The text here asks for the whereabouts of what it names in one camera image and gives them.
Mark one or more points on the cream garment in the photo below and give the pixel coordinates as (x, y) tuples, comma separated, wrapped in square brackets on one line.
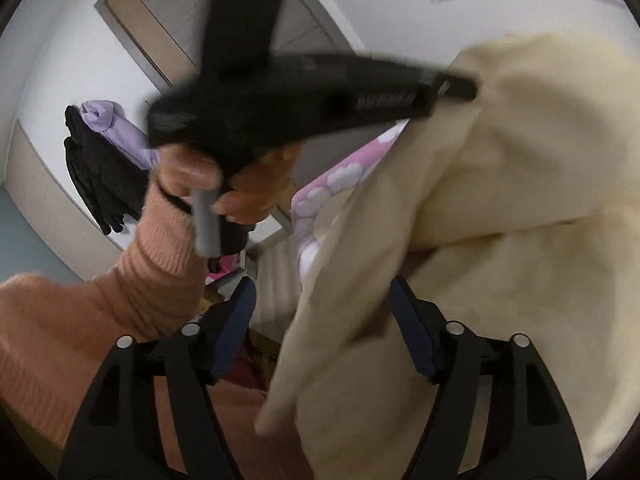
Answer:
[(500, 240)]

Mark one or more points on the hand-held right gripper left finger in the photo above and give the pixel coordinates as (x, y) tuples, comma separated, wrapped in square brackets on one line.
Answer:
[(235, 320)]

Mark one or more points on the pink printed bed sheet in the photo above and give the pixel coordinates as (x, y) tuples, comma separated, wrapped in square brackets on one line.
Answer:
[(340, 180)]

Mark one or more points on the person's left forearm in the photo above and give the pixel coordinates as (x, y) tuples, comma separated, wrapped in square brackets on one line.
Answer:
[(100, 320)]

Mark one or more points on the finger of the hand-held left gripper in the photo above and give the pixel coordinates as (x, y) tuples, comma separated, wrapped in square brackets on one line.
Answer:
[(390, 90)]

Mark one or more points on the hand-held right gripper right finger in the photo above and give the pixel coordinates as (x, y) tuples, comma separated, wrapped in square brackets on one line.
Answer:
[(411, 330)]

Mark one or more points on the door with grey frame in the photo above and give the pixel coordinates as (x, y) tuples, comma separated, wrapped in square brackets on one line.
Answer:
[(165, 20)]

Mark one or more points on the person's left hand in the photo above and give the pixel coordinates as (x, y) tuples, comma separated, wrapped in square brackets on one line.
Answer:
[(190, 175)]

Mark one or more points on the hanging black and purple clothes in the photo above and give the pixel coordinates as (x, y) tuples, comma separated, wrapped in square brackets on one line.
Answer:
[(100, 180)]

